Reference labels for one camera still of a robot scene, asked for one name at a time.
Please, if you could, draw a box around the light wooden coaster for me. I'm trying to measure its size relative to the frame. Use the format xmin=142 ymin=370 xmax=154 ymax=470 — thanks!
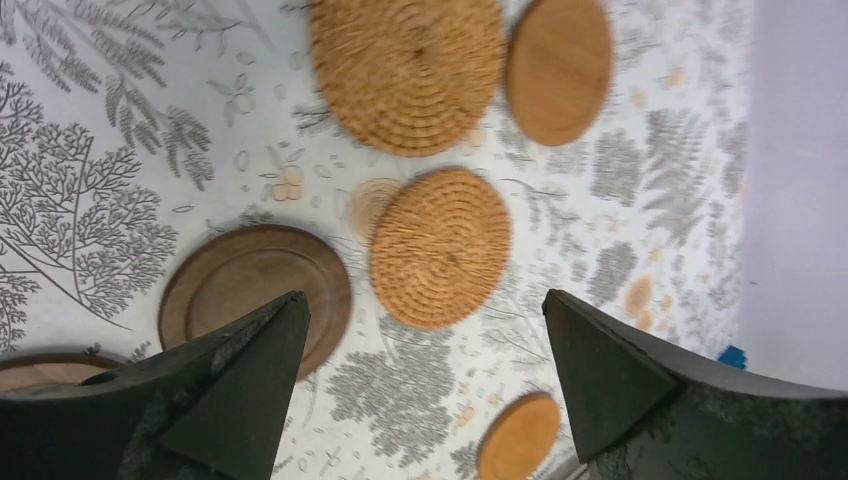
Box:
xmin=477 ymin=392 xmax=561 ymax=480
xmin=505 ymin=0 xmax=614 ymax=146

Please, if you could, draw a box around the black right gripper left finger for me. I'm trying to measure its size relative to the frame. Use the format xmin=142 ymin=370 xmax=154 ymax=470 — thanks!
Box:
xmin=1 ymin=291 xmax=310 ymax=479

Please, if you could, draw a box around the blue toy brick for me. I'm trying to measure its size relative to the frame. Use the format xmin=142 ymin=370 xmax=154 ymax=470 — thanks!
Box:
xmin=717 ymin=345 xmax=747 ymax=370

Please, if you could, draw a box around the woven rattan coaster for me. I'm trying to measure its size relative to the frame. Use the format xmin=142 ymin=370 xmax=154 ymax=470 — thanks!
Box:
xmin=370 ymin=167 xmax=513 ymax=330
xmin=310 ymin=0 xmax=506 ymax=157

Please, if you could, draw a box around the dark wooden coaster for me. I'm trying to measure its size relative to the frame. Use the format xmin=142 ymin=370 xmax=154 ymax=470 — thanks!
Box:
xmin=1 ymin=353 xmax=123 ymax=393
xmin=158 ymin=225 xmax=353 ymax=378

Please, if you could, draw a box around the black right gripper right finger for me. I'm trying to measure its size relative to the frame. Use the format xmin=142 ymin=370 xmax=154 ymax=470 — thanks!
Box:
xmin=542 ymin=290 xmax=847 ymax=479

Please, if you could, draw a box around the floral tablecloth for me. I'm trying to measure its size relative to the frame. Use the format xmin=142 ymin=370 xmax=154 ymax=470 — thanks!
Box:
xmin=1 ymin=1 xmax=753 ymax=479

